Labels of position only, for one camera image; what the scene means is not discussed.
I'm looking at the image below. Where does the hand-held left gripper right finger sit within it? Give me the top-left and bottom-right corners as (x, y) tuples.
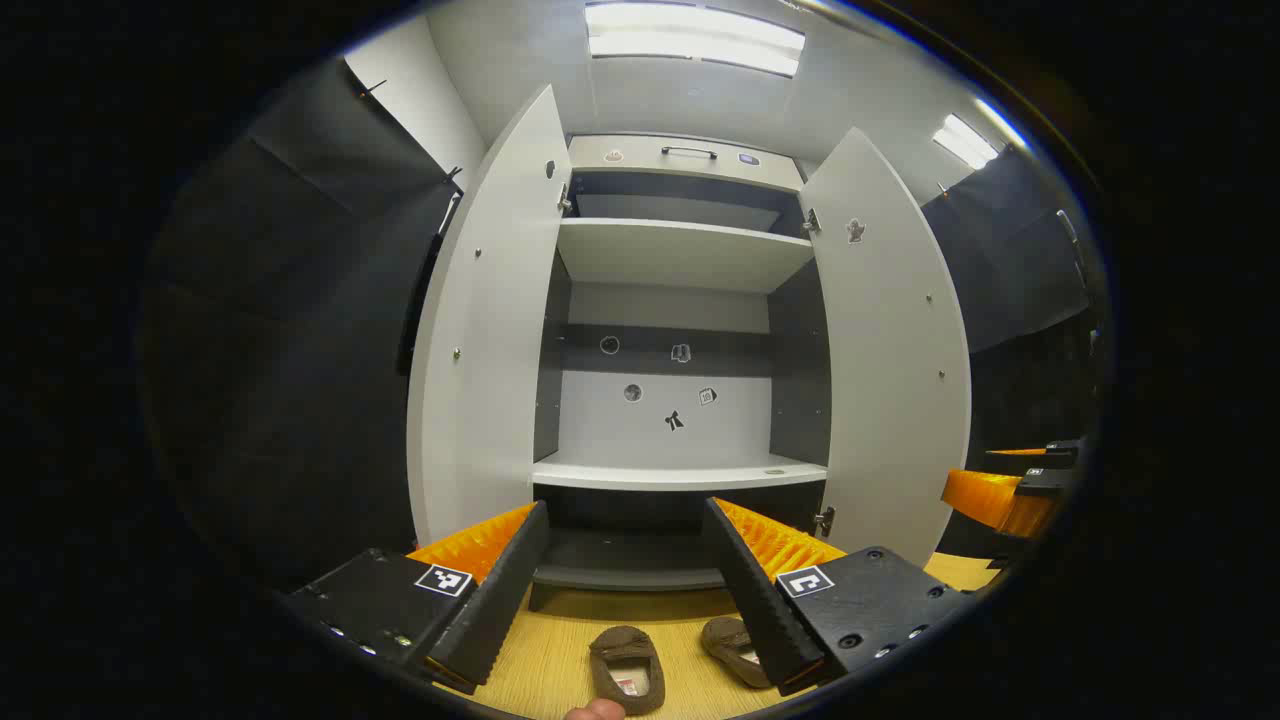
(702, 497), (971, 698)

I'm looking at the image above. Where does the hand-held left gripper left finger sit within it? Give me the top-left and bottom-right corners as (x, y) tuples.
(285, 500), (551, 696)

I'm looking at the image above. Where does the brown fuzzy shoe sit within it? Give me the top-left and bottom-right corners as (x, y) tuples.
(588, 625), (667, 716)
(700, 617), (774, 690)

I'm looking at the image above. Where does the white shoe cabinet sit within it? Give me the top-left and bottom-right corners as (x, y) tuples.
(530, 133), (836, 613)

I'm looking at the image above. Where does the white cabinet shelf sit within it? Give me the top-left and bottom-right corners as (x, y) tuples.
(532, 452), (829, 492)
(556, 217), (816, 294)

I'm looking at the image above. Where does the black backdrop cloth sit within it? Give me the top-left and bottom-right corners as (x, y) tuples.
(920, 148), (1106, 561)
(140, 58), (463, 593)

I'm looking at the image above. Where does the small ceiling light panel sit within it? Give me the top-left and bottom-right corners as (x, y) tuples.
(932, 113), (1001, 171)

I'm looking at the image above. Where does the black door handle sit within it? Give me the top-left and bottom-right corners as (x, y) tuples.
(397, 190), (463, 378)

